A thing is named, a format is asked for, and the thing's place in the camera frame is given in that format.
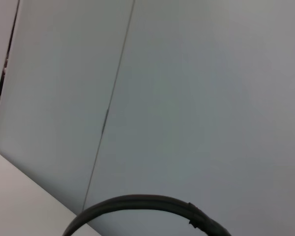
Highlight black round teapot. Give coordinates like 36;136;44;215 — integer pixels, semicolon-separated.
61;194;233;236

